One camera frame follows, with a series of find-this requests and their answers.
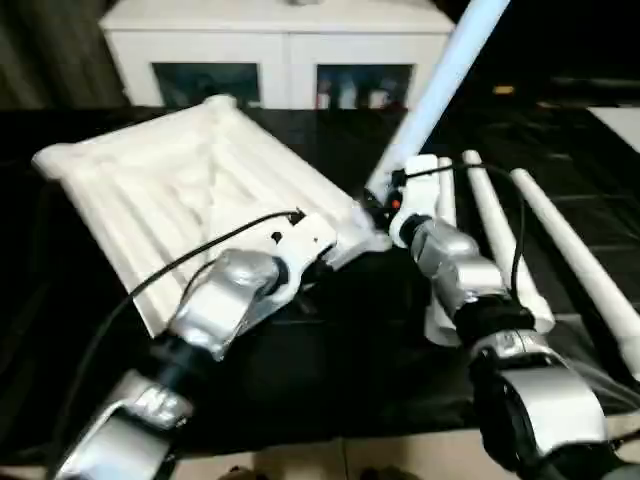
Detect white cabinet with glass doors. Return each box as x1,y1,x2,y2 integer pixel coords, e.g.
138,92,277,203
98,0,456,109

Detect white flat board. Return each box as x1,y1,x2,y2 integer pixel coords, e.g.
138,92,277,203
587,107,640,151

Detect black cabinet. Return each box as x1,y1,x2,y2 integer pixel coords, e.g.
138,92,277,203
439,0,640,109

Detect black table mat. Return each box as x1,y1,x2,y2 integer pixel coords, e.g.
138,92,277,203
0,104,640,464

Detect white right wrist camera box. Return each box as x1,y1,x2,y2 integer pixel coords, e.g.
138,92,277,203
388,154,441,249

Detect white plastic table top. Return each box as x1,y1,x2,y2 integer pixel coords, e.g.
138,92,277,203
30,94,394,339

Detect grey curtain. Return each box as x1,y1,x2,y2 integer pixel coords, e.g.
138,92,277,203
0,0,126,109

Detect white plastic table leg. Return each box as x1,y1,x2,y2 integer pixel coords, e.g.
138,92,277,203
424,155,459,346
510,168,640,381
462,149,556,334
364,0,511,201

